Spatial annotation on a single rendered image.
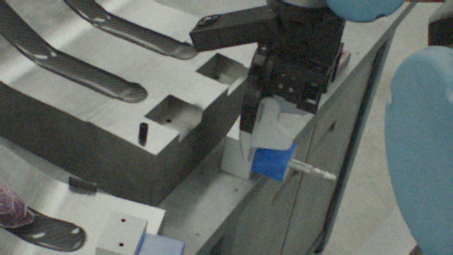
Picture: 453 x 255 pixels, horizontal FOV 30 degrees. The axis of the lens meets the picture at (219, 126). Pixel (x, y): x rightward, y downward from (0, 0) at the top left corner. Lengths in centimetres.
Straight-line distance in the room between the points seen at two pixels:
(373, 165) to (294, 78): 146
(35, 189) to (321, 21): 33
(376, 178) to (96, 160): 144
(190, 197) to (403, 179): 53
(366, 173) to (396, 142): 184
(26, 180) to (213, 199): 22
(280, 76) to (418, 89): 48
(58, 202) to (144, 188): 10
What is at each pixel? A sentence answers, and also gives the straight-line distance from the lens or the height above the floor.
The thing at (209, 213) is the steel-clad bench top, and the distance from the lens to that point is 94.
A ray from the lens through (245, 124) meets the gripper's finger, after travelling 91.
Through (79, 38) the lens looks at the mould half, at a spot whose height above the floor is 88.
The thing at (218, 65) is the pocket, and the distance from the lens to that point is 103.
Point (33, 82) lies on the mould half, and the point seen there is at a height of 88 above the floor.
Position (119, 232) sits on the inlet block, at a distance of 79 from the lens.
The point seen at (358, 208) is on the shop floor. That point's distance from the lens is 218.
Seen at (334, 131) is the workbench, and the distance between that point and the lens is 160.
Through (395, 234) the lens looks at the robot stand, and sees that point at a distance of 69.
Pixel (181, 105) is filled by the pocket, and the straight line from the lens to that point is 94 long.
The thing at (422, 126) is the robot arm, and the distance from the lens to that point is 42.
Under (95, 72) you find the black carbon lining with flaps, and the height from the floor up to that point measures 88.
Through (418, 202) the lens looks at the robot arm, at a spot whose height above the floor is 118.
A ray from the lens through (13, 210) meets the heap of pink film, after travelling 83.
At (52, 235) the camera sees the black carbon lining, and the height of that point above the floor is 85.
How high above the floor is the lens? 146
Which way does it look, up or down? 39 degrees down
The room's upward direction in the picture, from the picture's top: 10 degrees clockwise
